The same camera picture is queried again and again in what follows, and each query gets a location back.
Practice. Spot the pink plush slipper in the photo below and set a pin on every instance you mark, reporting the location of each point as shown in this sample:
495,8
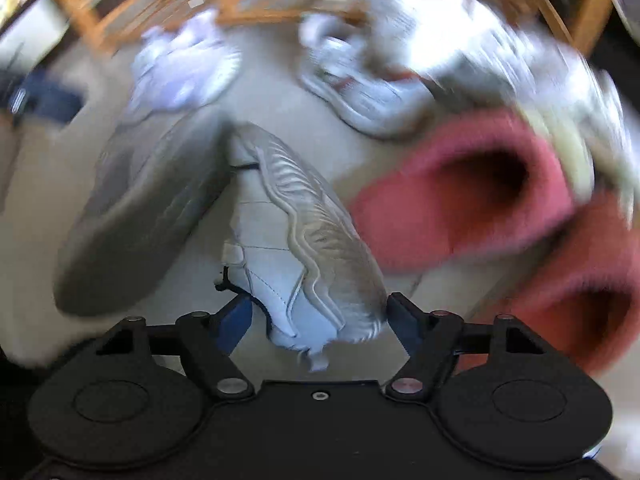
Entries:
550,280
400,220

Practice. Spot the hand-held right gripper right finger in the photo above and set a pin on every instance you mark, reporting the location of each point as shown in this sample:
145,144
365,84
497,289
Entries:
402,325

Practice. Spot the white mesh sneaker red trim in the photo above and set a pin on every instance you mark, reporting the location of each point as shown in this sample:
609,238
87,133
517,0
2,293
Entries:
360,95
410,15

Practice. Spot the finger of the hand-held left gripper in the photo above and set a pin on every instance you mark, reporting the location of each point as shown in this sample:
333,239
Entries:
47,97

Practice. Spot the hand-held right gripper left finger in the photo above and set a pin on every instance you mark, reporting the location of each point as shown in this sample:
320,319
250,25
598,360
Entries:
235,322

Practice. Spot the white sneaker with navy collar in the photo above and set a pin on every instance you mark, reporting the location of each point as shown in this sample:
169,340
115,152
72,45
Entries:
310,240

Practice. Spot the wooden slatted rack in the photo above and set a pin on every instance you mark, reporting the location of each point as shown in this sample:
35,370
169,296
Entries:
300,16

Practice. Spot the white sneaker with dial closure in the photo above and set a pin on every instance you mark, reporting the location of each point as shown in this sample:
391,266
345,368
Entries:
140,210
185,65

